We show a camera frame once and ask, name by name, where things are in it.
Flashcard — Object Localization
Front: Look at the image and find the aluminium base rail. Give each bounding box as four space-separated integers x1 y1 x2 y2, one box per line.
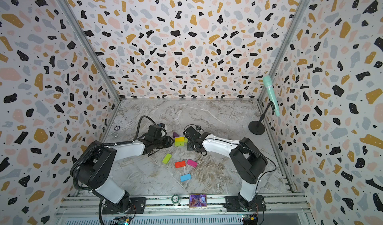
52 193 315 225

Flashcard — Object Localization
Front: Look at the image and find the light blue block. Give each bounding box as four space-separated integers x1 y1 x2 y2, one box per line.
180 174 192 182

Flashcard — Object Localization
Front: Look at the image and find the aluminium corner post right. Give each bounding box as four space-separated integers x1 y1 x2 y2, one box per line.
254 0 310 104

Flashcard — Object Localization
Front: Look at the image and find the round green button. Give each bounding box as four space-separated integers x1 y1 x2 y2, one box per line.
171 195 180 206

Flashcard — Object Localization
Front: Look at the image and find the aluminium corner post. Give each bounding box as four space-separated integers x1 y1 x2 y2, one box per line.
254 0 310 104
56 0 121 103

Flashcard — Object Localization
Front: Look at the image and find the colourful small screen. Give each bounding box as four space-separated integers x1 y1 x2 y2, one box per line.
189 194 207 208

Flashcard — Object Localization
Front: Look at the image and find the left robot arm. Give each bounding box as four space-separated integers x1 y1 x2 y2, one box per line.
70 125 175 213

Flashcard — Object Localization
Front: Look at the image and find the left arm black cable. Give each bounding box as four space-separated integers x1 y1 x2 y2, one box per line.
134 115 158 142

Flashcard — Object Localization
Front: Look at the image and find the mint green microphone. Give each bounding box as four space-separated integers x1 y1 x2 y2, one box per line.
263 75 280 116

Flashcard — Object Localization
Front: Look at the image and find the yellow block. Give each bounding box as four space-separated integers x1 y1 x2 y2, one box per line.
175 137 184 142

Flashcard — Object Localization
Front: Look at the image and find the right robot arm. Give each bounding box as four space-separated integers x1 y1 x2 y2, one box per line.
183 126 268 211

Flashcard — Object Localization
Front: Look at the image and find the magenta block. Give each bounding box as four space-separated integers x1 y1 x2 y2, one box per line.
187 159 198 168

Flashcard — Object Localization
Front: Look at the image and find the red block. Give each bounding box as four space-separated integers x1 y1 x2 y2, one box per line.
175 161 186 168

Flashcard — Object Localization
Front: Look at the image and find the aluminium corner post left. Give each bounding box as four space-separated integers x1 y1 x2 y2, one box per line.
56 0 121 103

